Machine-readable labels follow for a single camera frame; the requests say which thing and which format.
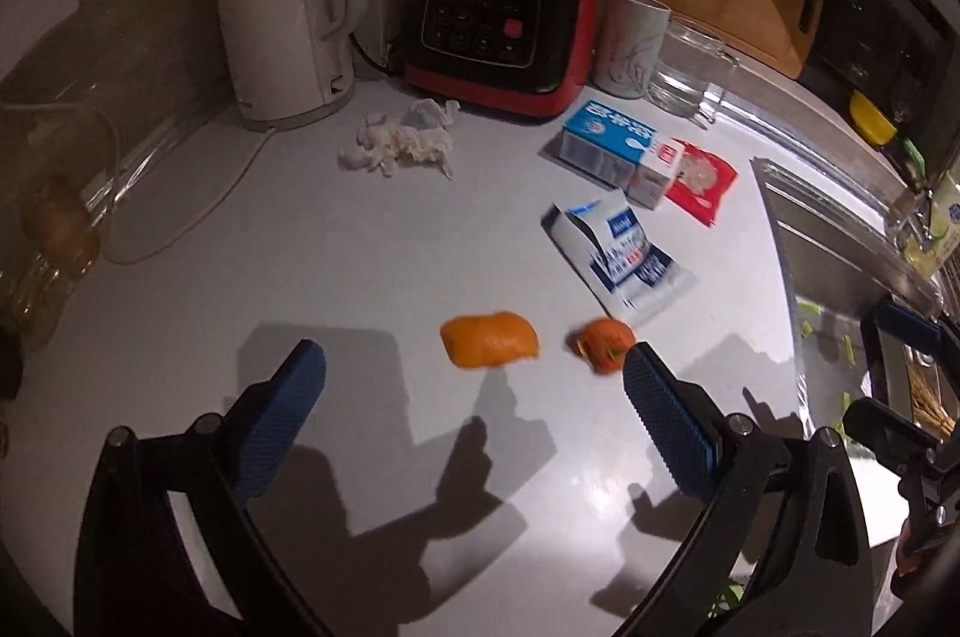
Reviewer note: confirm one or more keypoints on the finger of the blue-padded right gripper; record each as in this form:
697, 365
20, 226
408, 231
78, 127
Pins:
913, 330
893, 440

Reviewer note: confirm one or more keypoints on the clear glass mug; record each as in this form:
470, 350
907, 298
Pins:
692, 74

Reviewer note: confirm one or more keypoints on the amber glass jar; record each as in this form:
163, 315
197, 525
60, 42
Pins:
62, 243

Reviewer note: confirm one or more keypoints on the white printed mug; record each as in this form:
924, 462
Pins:
630, 42

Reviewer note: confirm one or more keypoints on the orange peel piece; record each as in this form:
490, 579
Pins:
494, 340

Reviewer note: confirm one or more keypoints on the red snack packet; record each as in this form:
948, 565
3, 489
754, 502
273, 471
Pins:
701, 183

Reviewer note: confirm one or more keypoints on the dish soap bottle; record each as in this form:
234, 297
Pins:
934, 236

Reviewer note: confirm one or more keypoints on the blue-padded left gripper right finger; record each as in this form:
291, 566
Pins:
814, 576

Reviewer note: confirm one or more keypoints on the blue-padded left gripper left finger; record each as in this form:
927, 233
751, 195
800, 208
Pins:
133, 575

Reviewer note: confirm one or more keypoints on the round orange peel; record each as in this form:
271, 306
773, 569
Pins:
603, 344

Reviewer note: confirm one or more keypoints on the crumpled white tissue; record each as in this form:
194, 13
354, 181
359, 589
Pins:
421, 137

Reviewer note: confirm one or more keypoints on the blue white carton box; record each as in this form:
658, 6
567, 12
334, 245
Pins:
621, 152

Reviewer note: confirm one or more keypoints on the blue white torn wrapper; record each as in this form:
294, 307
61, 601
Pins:
605, 243

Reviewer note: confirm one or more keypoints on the stainless steel sink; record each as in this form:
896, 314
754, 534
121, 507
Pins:
835, 271

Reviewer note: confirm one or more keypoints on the yellow bowl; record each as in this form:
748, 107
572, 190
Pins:
869, 121

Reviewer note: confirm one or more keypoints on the chrome faucet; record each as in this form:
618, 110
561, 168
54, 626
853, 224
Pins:
913, 207

